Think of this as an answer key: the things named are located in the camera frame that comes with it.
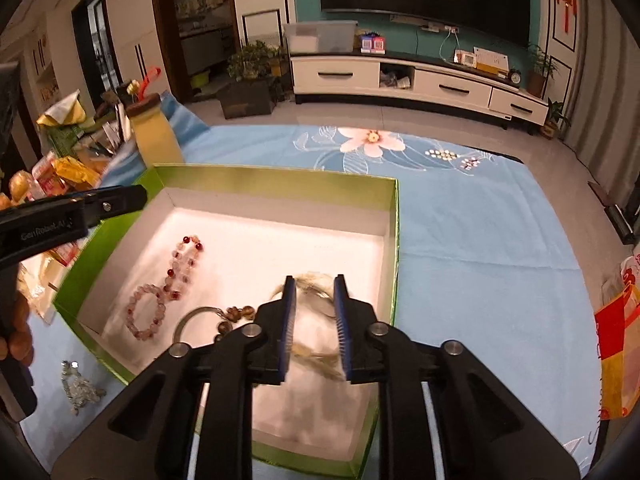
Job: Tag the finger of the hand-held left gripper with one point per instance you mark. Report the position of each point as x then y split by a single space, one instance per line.
120 200

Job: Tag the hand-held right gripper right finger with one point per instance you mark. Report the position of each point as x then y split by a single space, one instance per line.
342 330

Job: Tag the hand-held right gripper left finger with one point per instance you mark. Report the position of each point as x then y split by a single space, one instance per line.
289 330

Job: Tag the beige wristwatch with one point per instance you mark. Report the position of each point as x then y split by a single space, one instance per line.
312 355

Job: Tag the green cardboard box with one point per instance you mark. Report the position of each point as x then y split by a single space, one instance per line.
280 240

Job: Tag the silver metal bangle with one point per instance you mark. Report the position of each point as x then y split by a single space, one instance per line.
186 317

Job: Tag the person's left hand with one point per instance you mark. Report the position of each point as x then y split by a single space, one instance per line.
20 332

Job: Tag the yellow snack packet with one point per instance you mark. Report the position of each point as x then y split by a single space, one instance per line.
75 170

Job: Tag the pink snack box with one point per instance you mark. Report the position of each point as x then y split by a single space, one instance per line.
47 175

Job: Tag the cardboard box with pens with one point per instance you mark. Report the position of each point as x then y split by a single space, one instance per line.
105 135

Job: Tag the yellow bottle with brown lid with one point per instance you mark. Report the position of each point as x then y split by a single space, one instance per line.
155 140

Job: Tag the green bag with yellow cloth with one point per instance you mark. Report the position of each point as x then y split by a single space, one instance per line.
60 120

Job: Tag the blue floral tablecloth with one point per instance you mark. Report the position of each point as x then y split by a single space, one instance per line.
475 240

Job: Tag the bushy plant in dark planter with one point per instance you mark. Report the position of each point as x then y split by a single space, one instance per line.
250 90

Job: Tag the white television cabinet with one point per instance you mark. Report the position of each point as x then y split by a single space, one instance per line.
350 77

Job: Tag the translucent storage box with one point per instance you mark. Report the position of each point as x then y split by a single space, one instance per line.
320 37

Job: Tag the red and yellow bag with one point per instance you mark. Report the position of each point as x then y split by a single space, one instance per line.
620 340

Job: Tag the small red and blue boxes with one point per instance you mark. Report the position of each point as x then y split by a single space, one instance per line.
372 44

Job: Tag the small potted plant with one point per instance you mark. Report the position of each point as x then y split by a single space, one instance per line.
552 122

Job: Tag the white devices on cabinet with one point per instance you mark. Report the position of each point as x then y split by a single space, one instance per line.
485 60

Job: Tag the small black alarm clock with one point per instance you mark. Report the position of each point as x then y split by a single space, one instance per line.
515 77

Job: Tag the tall potted plant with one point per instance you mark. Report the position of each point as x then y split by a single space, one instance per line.
540 72

